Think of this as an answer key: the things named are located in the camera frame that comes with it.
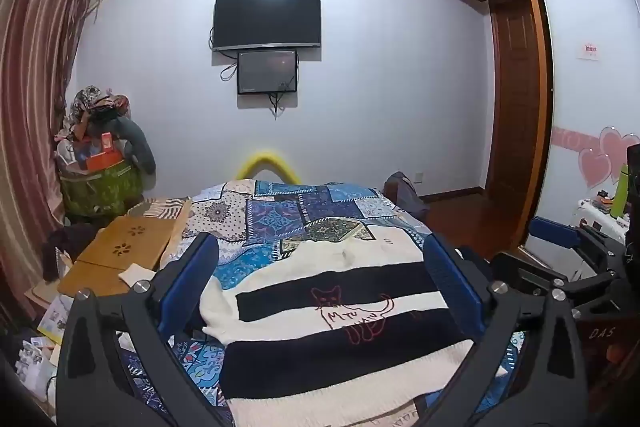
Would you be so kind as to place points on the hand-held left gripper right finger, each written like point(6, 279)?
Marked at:
point(450, 283)

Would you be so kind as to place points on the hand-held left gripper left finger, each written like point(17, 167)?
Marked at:
point(192, 278)

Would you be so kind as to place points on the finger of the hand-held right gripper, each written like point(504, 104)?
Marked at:
point(552, 232)
point(525, 272)

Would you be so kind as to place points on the cream and navy striped sweater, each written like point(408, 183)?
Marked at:
point(325, 267)

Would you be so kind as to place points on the pile of patterned clothes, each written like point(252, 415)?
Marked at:
point(95, 104)

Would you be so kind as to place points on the small white folded cloth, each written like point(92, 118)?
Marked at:
point(134, 274)

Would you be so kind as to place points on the green bottle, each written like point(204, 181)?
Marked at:
point(620, 192)

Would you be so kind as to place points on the wooden folding lap desk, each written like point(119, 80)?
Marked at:
point(117, 252)

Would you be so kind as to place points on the pink heart stickers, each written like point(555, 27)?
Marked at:
point(610, 157)

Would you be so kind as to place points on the dark grey bag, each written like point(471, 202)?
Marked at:
point(405, 197)

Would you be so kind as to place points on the blue patchwork blanket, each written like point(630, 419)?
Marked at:
point(280, 217)

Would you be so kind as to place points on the green storage bag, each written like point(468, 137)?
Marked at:
point(100, 189)

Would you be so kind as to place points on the white sliding wardrobe door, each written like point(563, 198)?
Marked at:
point(585, 107)

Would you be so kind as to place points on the brown wooden door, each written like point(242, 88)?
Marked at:
point(515, 107)

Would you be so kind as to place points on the dark purple cloth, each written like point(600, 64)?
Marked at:
point(62, 249)

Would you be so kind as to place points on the yellow foam tube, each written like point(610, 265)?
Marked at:
point(267, 157)

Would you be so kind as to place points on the orange box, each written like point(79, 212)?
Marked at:
point(102, 159)

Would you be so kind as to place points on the scattered papers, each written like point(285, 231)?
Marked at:
point(47, 332)

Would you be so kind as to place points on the red and white sign sticker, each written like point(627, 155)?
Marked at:
point(588, 51)

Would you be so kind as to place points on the pink striped curtain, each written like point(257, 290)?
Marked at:
point(35, 82)

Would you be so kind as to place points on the white wall socket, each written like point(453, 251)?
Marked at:
point(418, 178)

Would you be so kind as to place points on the small black wall monitor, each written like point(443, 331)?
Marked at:
point(267, 72)

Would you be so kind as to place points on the black wall television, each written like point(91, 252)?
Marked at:
point(267, 19)

